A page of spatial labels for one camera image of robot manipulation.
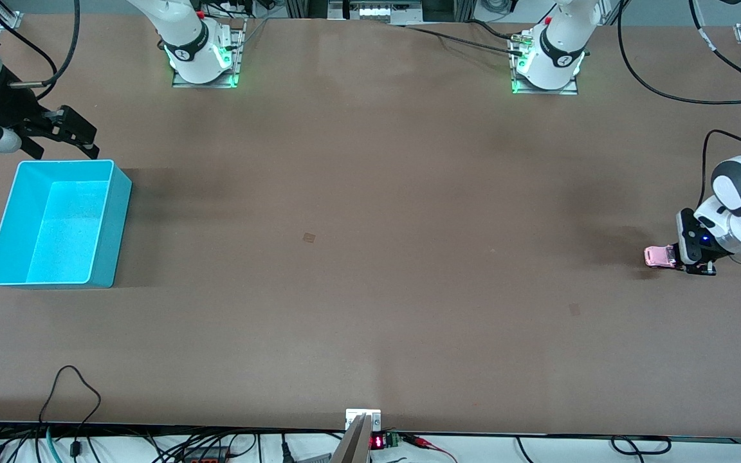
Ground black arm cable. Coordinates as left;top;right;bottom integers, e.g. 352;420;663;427
0;0;82;102
617;0;741;268

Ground pink jeep toy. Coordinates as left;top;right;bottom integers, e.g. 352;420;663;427
644;244;680;268

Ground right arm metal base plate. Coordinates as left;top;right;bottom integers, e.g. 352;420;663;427
171;18;246;89

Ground teal cable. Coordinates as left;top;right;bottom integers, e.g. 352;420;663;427
44;426;64;463

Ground cyan plastic bin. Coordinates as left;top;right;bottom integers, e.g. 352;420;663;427
0;159;133;289

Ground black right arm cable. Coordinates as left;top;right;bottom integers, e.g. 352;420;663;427
0;0;82;102

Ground black coiled cable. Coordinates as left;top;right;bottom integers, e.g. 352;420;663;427
610;435;672;456

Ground black base power cable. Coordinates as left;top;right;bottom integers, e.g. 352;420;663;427
403;19;526;56

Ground white lit control box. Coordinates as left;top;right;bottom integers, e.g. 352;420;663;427
327;0;423;24

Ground thin black looped cable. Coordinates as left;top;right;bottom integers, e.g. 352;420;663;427
38;365;102;426

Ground grey metal bracket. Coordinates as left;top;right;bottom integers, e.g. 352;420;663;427
331;409;382;463

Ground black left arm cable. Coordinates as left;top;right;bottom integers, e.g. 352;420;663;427
617;0;741;268

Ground red clip lead wires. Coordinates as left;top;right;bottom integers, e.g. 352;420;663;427
401;434;458;462

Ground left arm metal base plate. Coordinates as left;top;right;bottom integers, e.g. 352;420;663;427
511;32;580;96

